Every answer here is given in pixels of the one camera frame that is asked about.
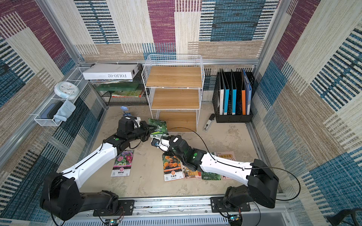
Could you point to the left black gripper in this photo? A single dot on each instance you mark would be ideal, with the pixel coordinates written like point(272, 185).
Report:
point(147, 130)

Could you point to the green gourd seed bag bottom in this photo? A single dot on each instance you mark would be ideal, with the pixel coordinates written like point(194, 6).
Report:
point(161, 128)

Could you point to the green gourd seed bag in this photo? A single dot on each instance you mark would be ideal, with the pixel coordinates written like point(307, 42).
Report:
point(161, 128)
point(210, 176)

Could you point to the orange marigold seed bag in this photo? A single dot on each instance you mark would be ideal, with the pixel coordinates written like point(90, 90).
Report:
point(172, 168)

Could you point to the green gourd seed bag top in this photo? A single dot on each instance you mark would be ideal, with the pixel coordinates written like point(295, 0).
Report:
point(210, 176)

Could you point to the pink flower seed bag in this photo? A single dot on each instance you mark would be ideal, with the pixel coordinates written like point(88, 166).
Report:
point(123, 164)

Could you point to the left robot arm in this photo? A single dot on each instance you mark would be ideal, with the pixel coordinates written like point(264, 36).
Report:
point(61, 196)

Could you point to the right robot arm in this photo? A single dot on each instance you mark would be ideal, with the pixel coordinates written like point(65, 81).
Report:
point(259, 182)

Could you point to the black mesh document tray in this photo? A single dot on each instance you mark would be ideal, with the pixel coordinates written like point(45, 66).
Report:
point(111, 101)

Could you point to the green and red book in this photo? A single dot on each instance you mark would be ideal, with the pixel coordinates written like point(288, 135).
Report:
point(127, 94)

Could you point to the black white remote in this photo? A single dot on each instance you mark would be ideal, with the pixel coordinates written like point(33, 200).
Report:
point(209, 123)

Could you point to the green plastic case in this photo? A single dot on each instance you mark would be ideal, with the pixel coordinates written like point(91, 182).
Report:
point(124, 86)

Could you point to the magazine stack under box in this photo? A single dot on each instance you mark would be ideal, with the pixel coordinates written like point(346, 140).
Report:
point(108, 81)

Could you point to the teal file folder left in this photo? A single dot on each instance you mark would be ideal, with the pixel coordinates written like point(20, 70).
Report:
point(226, 92)

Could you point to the teal file folder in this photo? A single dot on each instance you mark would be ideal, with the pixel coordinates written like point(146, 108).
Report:
point(234, 93)
point(226, 92)

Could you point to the white folio box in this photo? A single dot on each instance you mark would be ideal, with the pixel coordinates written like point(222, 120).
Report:
point(111, 72)

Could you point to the white file folder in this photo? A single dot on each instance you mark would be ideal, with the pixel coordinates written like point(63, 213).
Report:
point(221, 93)

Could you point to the black file organizer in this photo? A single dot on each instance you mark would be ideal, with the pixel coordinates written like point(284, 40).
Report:
point(238, 117)

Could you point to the light blue cloth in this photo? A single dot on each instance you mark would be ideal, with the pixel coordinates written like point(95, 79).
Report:
point(64, 112)

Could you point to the teal file folder right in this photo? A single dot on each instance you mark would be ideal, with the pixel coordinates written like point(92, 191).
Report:
point(234, 93)

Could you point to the white round clock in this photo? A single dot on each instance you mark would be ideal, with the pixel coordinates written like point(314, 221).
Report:
point(66, 90)

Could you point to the orange file folder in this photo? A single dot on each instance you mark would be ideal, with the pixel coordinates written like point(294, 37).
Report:
point(243, 94)

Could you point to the blue file folder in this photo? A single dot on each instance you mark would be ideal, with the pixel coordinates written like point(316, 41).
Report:
point(248, 93)

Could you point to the dark blue case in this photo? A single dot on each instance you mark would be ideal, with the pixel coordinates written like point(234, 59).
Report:
point(51, 110)

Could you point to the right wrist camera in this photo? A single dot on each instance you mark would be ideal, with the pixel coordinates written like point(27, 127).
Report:
point(157, 142)

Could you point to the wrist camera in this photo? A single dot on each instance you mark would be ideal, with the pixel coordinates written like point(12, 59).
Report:
point(136, 121)
point(157, 142)

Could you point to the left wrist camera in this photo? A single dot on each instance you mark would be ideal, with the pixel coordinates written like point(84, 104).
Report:
point(136, 121)

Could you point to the white wire three-tier shelf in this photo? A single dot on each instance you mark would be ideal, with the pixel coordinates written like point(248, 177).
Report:
point(174, 89)

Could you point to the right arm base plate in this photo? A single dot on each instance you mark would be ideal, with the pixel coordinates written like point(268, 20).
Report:
point(218, 205)

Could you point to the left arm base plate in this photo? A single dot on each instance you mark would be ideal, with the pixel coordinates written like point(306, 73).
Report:
point(123, 207)

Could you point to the white wire wall basket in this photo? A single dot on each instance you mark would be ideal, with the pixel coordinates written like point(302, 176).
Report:
point(76, 77)

